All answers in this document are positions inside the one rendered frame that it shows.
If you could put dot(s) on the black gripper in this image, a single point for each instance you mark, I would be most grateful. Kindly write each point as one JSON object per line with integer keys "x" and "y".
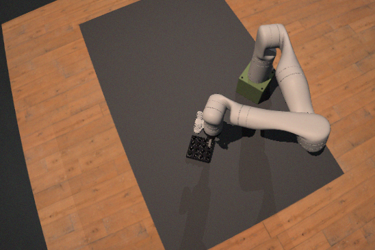
{"x": 210, "y": 139}

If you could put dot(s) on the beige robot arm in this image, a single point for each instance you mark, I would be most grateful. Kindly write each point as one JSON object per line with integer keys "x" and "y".
{"x": 312, "y": 129}

